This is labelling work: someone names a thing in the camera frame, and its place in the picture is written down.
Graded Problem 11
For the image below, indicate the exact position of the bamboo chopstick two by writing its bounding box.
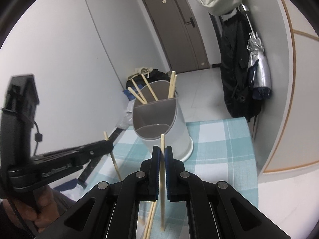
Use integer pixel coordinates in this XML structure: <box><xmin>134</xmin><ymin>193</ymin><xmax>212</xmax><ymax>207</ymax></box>
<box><xmin>128</xmin><ymin>79</ymin><xmax>148</xmax><ymax>105</ymax></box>

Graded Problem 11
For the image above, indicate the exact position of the bamboo chopstick one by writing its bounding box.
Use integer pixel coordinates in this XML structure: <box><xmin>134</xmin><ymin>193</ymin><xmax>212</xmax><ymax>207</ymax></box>
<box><xmin>141</xmin><ymin>74</ymin><xmax>159</xmax><ymax>101</ymax></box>

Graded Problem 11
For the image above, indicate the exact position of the bamboo chopstick three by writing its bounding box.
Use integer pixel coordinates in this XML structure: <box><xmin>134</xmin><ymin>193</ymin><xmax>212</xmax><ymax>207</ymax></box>
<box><xmin>168</xmin><ymin>71</ymin><xmax>176</xmax><ymax>99</ymax></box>

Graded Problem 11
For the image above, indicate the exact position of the person left hand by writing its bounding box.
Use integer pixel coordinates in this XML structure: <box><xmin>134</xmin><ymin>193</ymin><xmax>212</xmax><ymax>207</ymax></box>
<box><xmin>1</xmin><ymin>185</ymin><xmax>75</xmax><ymax>238</ymax></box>

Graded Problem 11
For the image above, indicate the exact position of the teal plaid table cloth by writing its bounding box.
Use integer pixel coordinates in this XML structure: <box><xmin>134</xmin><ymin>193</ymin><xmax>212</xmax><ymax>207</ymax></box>
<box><xmin>87</xmin><ymin>118</ymin><xmax>258</xmax><ymax>238</ymax></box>

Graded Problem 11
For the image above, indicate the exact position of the grey plastic parcel bag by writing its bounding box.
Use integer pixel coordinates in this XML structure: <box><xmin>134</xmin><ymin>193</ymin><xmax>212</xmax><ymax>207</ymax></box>
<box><xmin>116</xmin><ymin>100</ymin><xmax>135</xmax><ymax>130</ymax></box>

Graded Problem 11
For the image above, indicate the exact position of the white utensil holder cup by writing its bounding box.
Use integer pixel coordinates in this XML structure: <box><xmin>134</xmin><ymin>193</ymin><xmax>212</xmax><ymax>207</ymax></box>
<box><xmin>132</xmin><ymin>80</ymin><xmax>194</xmax><ymax>162</ymax></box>

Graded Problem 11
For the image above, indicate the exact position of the black hanging coat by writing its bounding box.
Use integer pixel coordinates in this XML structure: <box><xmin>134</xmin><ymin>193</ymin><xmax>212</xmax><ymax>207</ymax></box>
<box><xmin>221</xmin><ymin>11</ymin><xmax>263</xmax><ymax>121</ymax></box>

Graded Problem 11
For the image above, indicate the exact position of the silver folded umbrella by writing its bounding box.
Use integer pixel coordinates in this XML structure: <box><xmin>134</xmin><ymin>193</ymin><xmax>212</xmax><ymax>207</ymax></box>
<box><xmin>239</xmin><ymin>4</ymin><xmax>272</xmax><ymax>100</ymax></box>

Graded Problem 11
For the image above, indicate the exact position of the black bag on floor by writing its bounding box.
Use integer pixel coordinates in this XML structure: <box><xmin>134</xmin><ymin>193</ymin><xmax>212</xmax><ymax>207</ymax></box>
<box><xmin>126</xmin><ymin>69</ymin><xmax>170</xmax><ymax>88</ymax></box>

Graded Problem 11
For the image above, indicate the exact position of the beige cloth on bag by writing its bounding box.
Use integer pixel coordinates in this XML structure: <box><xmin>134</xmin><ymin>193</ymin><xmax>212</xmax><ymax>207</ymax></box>
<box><xmin>127</xmin><ymin>68</ymin><xmax>154</xmax><ymax>81</ymax></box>

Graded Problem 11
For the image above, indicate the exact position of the brown entrance door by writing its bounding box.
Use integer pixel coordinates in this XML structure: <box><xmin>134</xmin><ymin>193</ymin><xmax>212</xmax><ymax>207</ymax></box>
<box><xmin>142</xmin><ymin>0</ymin><xmax>210</xmax><ymax>73</ymax></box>

